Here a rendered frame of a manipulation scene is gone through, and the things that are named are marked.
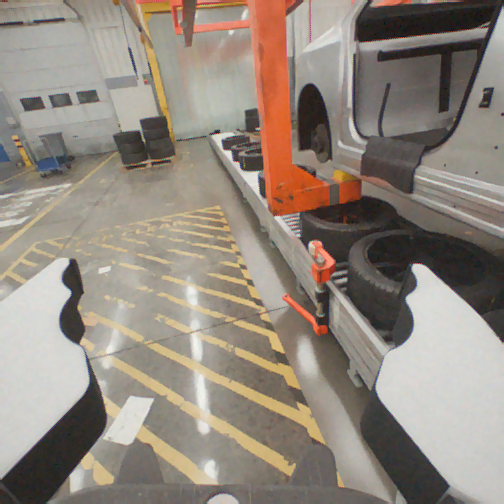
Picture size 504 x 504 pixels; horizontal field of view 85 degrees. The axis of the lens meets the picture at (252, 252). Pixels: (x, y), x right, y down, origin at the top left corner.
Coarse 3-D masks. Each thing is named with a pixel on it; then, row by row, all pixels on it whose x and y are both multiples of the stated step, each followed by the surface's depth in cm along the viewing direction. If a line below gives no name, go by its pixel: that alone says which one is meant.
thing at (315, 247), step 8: (312, 248) 158; (320, 248) 155; (320, 256) 150; (328, 256) 147; (312, 264) 140; (328, 264) 140; (312, 272) 141; (320, 272) 136; (328, 272) 136; (320, 280) 138; (328, 280) 138; (288, 296) 185; (296, 304) 177; (304, 312) 170; (312, 320) 163; (320, 328) 155
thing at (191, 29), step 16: (176, 0) 618; (192, 0) 526; (208, 0) 629; (224, 0) 635; (240, 0) 646; (288, 0) 677; (304, 0) 620; (176, 16) 766; (192, 16) 624; (176, 32) 876; (192, 32) 767
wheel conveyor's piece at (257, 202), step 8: (320, 176) 320; (248, 184) 319; (248, 192) 330; (256, 192) 331; (248, 200) 343; (256, 200) 290; (264, 200) 303; (256, 208) 300; (264, 208) 262; (264, 216) 266; (264, 224) 274
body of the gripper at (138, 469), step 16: (128, 448) 5; (144, 448) 5; (304, 448) 5; (320, 448) 5; (128, 464) 4; (144, 464) 4; (304, 464) 5; (320, 464) 5; (128, 480) 4; (144, 480) 4; (160, 480) 4; (304, 480) 4; (320, 480) 4; (336, 480) 4; (64, 496) 4; (80, 496) 4; (96, 496) 4; (112, 496) 4; (128, 496) 4; (144, 496) 4; (160, 496) 4; (176, 496) 4; (192, 496) 4; (208, 496) 4; (224, 496) 4; (240, 496) 4; (256, 496) 4; (272, 496) 4; (288, 496) 4; (304, 496) 4; (320, 496) 4; (336, 496) 4; (352, 496) 4; (368, 496) 4
